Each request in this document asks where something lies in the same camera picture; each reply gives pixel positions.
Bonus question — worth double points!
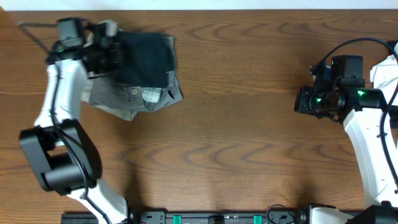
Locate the folded beige shorts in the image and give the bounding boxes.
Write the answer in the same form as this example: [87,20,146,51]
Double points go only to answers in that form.
[81,30,139,122]

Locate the folded dark grey shorts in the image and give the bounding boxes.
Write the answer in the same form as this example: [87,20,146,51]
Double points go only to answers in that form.
[81,31,183,120]

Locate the green rail clamp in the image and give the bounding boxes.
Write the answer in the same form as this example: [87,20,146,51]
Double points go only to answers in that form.
[173,215,182,224]
[253,215,262,224]

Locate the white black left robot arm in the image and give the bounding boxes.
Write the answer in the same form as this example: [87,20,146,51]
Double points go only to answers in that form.
[19,17,134,223]

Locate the black aluminium mounting rail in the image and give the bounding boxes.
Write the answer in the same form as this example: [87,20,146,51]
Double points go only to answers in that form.
[125,210,302,224]

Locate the white garment pile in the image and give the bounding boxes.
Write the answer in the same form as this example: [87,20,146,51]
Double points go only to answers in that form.
[369,54,397,101]

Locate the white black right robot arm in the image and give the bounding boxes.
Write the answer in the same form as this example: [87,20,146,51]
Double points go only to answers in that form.
[294,55,397,223]

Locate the black t-shirt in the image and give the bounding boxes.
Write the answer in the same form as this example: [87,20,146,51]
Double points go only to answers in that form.
[116,32,174,88]

